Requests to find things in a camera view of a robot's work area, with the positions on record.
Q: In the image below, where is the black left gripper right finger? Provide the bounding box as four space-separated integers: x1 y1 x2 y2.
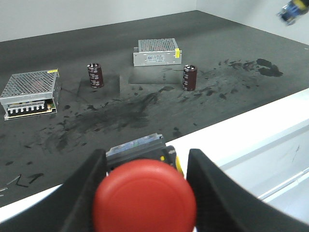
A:
186 149 309 232

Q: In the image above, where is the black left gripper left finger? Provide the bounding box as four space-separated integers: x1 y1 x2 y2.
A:
0 149 107 232

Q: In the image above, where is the red mushroom push button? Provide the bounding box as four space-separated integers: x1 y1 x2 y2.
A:
92 133 197 232

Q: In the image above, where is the yellow mushroom push button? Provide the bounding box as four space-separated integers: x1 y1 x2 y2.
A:
277 0 309 26

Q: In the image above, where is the left metal mesh power supply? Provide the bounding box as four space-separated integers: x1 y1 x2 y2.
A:
0 69 61 120

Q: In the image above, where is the metal mesh power supply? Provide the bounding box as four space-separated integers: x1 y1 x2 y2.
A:
0 69 61 120
133 38 182 67

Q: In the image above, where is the right dark brown capacitor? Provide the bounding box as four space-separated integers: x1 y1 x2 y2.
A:
183 65 197 91

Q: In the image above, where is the dark brown capacitor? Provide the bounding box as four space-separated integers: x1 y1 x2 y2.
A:
183 65 197 91
87 63 104 88

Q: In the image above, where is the left dark brown capacitor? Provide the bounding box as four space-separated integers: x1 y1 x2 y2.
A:
87 63 104 88

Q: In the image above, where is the right metal mesh power supply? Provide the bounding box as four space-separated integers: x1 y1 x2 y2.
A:
133 38 182 67

